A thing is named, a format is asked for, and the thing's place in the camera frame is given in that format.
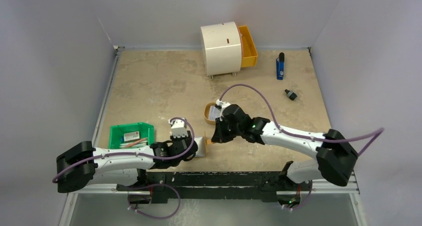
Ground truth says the white round drawer cabinet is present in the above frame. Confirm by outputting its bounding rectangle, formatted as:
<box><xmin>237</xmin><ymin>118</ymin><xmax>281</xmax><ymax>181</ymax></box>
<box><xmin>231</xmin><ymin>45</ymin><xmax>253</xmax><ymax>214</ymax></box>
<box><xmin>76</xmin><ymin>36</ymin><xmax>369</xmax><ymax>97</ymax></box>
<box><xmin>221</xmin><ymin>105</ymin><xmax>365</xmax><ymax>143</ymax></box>
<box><xmin>200</xmin><ymin>21</ymin><xmax>242</xmax><ymax>79</ymax></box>

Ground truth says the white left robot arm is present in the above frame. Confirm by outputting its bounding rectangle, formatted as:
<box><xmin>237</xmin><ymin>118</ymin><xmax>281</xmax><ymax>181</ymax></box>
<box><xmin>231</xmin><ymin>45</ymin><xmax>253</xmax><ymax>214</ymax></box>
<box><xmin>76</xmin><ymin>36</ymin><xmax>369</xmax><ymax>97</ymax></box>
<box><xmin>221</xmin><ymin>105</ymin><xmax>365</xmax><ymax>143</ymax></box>
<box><xmin>52</xmin><ymin>135</ymin><xmax>205</xmax><ymax>193</ymax></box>

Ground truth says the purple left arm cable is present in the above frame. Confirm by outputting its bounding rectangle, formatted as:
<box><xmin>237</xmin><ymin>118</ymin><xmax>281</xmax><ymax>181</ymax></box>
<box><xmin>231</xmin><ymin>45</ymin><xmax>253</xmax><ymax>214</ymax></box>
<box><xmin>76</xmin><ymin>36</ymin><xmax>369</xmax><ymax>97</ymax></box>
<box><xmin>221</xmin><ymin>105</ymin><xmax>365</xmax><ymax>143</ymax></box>
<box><xmin>52</xmin><ymin>116</ymin><xmax>196</xmax><ymax>184</ymax></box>

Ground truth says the orange leather card holder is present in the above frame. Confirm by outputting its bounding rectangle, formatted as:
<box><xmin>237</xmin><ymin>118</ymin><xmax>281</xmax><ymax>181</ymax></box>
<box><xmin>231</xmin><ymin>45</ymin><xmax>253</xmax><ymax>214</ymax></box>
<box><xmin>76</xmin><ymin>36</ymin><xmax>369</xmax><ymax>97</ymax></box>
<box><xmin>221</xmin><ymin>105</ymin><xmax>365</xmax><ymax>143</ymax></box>
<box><xmin>195</xmin><ymin>132</ymin><xmax>213</xmax><ymax>158</ymax></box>

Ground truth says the red pencil in bin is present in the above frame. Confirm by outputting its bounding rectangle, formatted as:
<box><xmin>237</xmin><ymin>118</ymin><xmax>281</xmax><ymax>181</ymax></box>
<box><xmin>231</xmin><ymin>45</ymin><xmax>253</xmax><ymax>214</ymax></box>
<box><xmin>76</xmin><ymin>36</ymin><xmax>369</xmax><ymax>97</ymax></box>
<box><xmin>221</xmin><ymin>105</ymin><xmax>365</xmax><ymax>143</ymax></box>
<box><xmin>122</xmin><ymin>138</ymin><xmax>148</xmax><ymax>148</ymax></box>

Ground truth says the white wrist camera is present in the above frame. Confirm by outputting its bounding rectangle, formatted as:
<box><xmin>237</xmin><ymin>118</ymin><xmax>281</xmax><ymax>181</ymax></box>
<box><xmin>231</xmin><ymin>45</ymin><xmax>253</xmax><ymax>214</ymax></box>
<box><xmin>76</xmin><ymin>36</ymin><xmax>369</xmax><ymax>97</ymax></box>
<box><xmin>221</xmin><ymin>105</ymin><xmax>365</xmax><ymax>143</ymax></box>
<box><xmin>168</xmin><ymin>117</ymin><xmax>189</xmax><ymax>140</ymax></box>
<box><xmin>215</xmin><ymin>99</ymin><xmax>231</xmax><ymax>110</ymax></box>

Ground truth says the green plastic bin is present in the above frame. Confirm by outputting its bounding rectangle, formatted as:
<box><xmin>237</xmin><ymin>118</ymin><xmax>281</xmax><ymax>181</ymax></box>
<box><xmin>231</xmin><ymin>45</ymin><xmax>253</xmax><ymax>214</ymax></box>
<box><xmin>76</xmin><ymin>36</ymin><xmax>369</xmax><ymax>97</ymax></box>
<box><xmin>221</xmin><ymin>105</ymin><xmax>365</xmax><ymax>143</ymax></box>
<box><xmin>108</xmin><ymin>122</ymin><xmax>155</xmax><ymax>149</ymax></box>

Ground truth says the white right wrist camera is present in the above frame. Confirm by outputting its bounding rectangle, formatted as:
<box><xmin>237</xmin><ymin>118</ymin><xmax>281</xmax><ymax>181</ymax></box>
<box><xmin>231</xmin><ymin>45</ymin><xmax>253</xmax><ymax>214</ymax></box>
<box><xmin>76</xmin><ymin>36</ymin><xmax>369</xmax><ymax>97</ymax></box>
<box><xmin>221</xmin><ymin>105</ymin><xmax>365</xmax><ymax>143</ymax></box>
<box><xmin>215</xmin><ymin>99</ymin><xmax>231</xmax><ymax>110</ymax></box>

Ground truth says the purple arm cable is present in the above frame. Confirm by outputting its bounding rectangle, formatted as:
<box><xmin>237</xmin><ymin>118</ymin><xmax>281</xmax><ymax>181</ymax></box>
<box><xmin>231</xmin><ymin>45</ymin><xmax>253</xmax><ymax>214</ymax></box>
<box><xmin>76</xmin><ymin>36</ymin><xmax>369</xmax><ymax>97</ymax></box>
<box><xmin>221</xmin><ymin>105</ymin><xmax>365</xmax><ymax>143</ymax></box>
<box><xmin>218</xmin><ymin>84</ymin><xmax>385</xmax><ymax>157</ymax></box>
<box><xmin>52</xmin><ymin>116</ymin><xmax>196</xmax><ymax>184</ymax></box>

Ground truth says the orange open drawer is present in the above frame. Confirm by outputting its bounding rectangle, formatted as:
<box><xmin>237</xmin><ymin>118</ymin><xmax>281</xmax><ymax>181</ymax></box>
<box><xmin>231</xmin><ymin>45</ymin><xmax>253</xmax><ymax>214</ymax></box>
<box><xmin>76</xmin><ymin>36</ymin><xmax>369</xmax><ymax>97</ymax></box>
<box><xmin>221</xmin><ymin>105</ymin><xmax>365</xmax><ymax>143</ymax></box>
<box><xmin>238</xmin><ymin>25</ymin><xmax>258</xmax><ymax>68</ymax></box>

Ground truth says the small box in bin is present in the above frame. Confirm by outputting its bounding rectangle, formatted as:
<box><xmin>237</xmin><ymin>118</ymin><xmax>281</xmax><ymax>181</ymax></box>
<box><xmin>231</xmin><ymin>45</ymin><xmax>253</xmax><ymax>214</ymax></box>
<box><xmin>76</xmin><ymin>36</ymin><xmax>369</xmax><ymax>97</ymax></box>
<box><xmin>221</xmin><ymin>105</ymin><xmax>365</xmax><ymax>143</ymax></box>
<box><xmin>121</xmin><ymin>131</ymin><xmax>141</xmax><ymax>142</ymax></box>

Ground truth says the small black knob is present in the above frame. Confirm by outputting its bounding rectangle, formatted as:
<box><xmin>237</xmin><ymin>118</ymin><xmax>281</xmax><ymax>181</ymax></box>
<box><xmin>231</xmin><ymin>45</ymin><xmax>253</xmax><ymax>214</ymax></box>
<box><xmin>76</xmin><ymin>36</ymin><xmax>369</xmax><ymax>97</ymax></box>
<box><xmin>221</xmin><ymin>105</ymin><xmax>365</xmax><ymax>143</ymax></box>
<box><xmin>285</xmin><ymin>89</ymin><xmax>298</xmax><ymax>101</ymax></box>

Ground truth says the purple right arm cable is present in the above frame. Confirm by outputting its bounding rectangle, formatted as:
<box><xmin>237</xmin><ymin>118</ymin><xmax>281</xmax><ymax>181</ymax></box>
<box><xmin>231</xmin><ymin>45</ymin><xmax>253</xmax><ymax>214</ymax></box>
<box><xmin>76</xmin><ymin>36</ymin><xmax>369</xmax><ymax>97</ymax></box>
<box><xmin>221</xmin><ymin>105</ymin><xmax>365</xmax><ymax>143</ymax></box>
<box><xmin>218</xmin><ymin>84</ymin><xmax>385</xmax><ymax>157</ymax></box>

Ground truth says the orange oval tray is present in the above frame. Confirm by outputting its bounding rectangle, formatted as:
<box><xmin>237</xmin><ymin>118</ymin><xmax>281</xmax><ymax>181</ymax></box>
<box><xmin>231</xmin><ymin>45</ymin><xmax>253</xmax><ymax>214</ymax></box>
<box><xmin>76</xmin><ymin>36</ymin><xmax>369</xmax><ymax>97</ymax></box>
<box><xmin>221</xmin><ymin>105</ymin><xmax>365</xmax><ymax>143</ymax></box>
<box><xmin>204</xmin><ymin>103</ymin><xmax>220</xmax><ymax>125</ymax></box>

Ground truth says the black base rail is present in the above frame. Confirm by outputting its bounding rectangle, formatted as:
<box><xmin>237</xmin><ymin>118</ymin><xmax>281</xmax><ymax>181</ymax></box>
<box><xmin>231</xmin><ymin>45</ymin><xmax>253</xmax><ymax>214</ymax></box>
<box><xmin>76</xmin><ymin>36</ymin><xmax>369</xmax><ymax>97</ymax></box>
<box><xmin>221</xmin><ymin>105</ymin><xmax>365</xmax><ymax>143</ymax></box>
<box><xmin>116</xmin><ymin>171</ymin><xmax>312</xmax><ymax>205</ymax></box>

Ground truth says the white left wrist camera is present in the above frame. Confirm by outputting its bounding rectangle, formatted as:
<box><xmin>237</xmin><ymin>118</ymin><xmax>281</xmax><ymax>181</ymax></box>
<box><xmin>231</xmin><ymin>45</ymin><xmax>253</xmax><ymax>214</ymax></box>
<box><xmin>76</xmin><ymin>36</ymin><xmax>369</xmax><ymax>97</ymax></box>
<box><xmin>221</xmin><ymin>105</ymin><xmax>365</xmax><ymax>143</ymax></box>
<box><xmin>168</xmin><ymin>117</ymin><xmax>189</xmax><ymax>140</ymax></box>

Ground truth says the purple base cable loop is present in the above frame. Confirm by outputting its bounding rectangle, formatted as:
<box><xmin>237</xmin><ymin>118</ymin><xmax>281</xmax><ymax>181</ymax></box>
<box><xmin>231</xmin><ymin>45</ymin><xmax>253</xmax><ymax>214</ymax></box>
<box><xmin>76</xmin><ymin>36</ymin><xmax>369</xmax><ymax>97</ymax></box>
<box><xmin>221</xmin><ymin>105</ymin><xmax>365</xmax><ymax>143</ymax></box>
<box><xmin>127</xmin><ymin>180</ymin><xmax>182</xmax><ymax>220</ymax></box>

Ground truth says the blue black marker pen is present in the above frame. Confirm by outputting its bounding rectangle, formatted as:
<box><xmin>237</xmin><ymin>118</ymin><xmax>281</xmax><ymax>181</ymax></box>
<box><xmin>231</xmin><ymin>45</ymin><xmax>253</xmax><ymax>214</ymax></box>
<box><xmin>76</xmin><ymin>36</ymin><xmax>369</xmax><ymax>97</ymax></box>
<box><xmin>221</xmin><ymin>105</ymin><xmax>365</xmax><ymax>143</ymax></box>
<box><xmin>276</xmin><ymin>52</ymin><xmax>285</xmax><ymax>80</ymax></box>

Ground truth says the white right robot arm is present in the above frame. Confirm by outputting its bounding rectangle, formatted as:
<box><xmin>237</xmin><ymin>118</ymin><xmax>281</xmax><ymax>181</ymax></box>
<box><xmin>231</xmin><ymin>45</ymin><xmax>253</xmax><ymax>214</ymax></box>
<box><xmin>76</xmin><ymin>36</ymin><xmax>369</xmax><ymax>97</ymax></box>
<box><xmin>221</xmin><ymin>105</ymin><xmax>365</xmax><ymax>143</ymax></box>
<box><xmin>211</xmin><ymin>100</ymin><xmax>358</xmax><ymax>190</ymax></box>

